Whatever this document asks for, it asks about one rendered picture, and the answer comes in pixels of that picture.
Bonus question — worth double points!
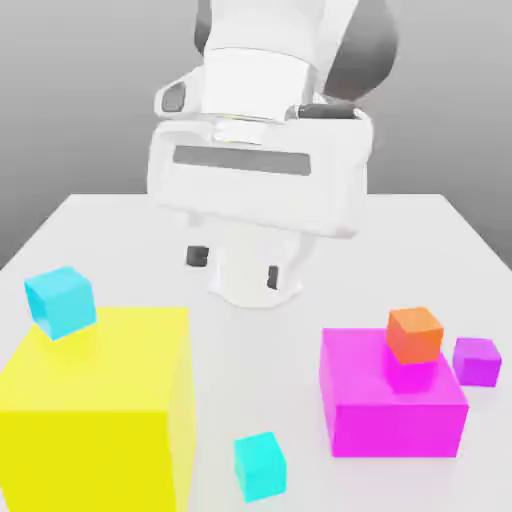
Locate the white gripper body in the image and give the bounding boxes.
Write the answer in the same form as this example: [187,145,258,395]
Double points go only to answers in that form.
[146,114,376,240]

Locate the small sky blue cube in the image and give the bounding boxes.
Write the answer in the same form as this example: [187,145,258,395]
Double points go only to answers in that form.
[23,265,98,342]

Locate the small orange cube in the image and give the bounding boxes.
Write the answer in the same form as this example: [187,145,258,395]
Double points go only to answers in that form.
[385,306,446,366]

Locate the small turquoise cube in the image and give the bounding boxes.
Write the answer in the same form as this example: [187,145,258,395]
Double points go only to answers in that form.
[233,430,288,504]

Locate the small purple cube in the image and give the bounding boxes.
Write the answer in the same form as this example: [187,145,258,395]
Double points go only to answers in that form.
[452,336,503,388]

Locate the large magenta box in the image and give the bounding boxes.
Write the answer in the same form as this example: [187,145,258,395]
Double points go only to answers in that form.
[318,327,470,460]

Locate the large yellow box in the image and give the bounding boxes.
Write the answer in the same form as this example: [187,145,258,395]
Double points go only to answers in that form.
[0,306,198,512]

